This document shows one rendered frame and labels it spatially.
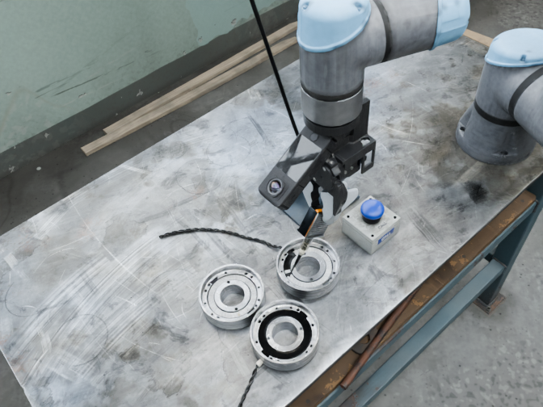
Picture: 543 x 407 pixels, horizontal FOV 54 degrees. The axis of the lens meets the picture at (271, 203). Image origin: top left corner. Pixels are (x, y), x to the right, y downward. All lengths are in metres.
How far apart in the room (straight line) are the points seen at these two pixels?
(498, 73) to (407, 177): 0.24
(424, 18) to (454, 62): 0.72
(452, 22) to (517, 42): 0.39
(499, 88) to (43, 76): 1.79
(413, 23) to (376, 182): 0.48
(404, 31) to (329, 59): 0.09
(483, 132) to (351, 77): 0.51
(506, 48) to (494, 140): 0.18
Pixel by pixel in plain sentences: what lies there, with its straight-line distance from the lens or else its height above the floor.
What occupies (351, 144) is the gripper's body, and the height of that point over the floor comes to 1.07.
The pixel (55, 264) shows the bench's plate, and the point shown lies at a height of 0.80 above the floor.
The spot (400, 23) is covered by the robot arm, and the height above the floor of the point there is 1.25.
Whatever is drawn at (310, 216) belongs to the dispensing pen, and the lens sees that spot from 0.80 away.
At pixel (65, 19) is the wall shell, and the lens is 2.29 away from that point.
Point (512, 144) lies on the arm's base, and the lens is 1.09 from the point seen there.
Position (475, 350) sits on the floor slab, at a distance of 1.78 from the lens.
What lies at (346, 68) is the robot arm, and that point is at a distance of 0.60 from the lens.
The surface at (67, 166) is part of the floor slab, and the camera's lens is 2.41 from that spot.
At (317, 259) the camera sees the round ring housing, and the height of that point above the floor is 0.83.
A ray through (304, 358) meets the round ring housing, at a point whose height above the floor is 0.84.
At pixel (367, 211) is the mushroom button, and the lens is 0.89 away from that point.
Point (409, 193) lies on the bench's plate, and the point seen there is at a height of 0.80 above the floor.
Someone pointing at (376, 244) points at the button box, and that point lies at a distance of 0.92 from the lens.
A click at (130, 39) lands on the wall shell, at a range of 2.45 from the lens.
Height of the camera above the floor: 1.57
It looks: 51 degrees down
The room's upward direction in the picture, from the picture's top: 7 degrees counter-clockwise
